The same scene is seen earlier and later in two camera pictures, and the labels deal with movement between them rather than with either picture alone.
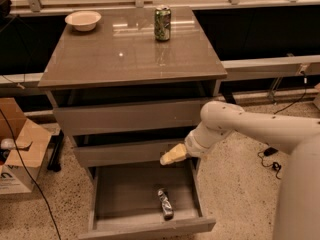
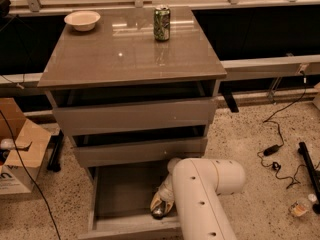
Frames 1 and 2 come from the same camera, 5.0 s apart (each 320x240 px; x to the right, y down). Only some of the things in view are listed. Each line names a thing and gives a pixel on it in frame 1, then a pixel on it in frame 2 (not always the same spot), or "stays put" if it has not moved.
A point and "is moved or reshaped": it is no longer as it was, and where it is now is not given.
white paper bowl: [83, 20] stays put
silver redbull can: [167, 209] is moved or reshaped
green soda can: [162, 23] stays put
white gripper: [192, 145] to [166, 193]
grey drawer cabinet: [127, 84] stays put
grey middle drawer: [123, 155] stays put
